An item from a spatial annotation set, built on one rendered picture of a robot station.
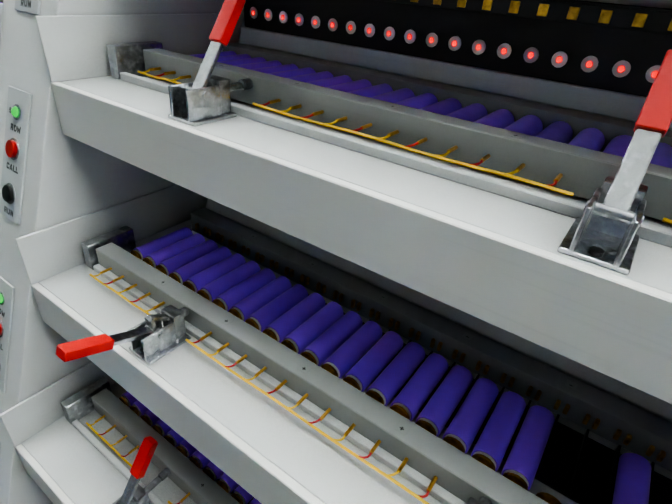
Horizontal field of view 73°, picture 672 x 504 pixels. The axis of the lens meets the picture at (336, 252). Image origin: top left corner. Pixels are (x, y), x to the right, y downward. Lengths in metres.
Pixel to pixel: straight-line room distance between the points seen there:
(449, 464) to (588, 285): 0.15
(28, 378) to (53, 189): 0.20
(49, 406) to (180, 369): 0.25
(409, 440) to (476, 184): 0.16
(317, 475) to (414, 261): 0.16
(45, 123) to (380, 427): 0.37
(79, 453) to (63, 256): 0.21
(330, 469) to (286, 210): 0.17
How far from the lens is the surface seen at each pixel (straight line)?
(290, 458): 0.33
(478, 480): 0.31
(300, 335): 0.38
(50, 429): 0.62
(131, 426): 0.56
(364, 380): 0.35
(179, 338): 0.41
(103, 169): 0.51
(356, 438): 0.33
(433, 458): 0.31
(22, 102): 0.51
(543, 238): 0.23
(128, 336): 0.38
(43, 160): 0.49
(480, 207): 0.24
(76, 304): 0.48
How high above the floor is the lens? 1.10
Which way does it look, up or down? 15 degrees down
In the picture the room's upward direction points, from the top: 16 degrees clockwise
